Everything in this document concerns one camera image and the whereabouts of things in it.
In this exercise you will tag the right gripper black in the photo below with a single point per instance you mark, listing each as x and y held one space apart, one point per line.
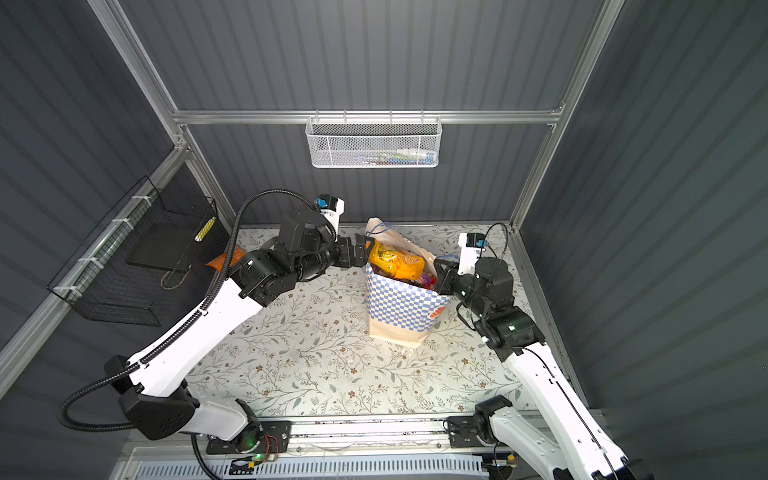
446 275

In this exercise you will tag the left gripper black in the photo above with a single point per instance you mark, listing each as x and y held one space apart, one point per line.
347 259

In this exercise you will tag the blue checkered paper bag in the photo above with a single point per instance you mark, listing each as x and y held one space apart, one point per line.
401 312

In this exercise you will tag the yellow gummy bag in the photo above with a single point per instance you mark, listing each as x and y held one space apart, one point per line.
395 263

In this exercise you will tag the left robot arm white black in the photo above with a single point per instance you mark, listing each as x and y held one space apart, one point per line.
156 399

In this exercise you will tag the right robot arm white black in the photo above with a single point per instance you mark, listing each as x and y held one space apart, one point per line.
577 447

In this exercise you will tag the yellow marker in black basket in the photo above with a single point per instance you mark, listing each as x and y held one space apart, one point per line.
205 229

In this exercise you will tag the markers in white basket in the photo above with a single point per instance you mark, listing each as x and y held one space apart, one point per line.
400 157

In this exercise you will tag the white vent grille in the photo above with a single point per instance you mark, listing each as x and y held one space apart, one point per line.
381 467

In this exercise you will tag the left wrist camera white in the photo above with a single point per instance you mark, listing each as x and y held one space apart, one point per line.
332 208

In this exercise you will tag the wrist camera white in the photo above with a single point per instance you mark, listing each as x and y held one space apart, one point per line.
471 246
332 208

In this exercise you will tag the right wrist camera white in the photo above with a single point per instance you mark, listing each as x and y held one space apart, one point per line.
471 246

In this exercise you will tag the white wire mesh basket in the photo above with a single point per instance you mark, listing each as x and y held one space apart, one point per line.
334 144

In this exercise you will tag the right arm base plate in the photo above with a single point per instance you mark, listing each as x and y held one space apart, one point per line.
469 432

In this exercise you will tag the aluminium front rail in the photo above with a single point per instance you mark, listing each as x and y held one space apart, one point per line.
338 435

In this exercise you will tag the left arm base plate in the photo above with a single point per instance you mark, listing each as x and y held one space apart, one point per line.
269 438

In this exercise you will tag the black wire basket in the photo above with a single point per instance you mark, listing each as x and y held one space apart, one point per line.
131 272

